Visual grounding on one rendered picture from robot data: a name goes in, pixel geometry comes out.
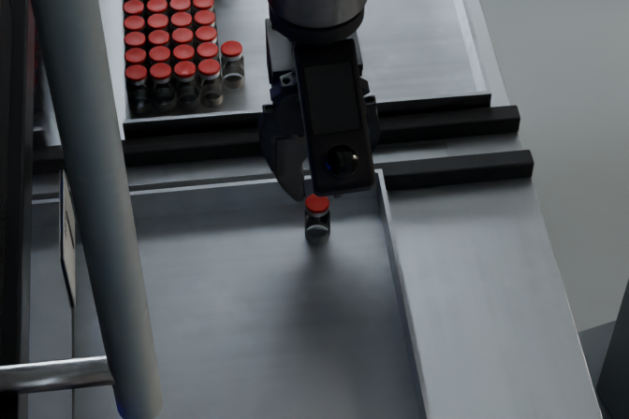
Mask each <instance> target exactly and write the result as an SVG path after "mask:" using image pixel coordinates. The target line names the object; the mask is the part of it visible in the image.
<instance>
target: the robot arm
mask: <svg viewBox="0 0 629 419"><path fill-rule="evenodd" d="M268 2H269V15H270V17H269V18H267V19H265V24H266V51H267V68H268V75H269V82H270V84H271V88H270V94H271V101H272V104H265V105H262V109H263V112H262V113H261V115H260V116H259V118H258V124H257V130H258V137H259V145H260V149H261V151H262V153H263V155H264V157H265V159H266V161H267V163H268V165H269V167H270V169H271V172H273V174H274V176H275V178H276V180H278V182H279V184H280V185H281V187H282V188H283V189H284V190H285V191H286V193H287V194H289V195H290V196H291V197H292V198H293V199H294V200H295V201H297V202H300V201H302V200H303V198H304V197H305V188H304V181H303V180H304V172H303V166H302V163H303V162H304V160H305V159H306V158H307V157H308V159H309V166H310V172H311V179H312V185H313V191H314V194H315V195H316V196H319V197H322V196H329V195H334V198H340V197H341V196H342V195H343V194H349V193H355V192H363V191H369V190H371V189H372V188H373V186H374V183H375V173H374V166H373V151H374V149H375V146H376V144H377V142H378V140H379V137H380V132H381V127H380V122H379V117H378V112H377V104H376V99H375V95H368V96H364V95H365V94H368V93H369V92H370V89H369V84H368V81H367V80H365V79H363V78H361V77H360V76H362V70H363V62H362V58H361V53H360V48H359V43H358V35H357V30H358V28H359V27H360V25H361V23H362V21H363V18H364V6H365V4H366V2H367V0H268Z"/></svg>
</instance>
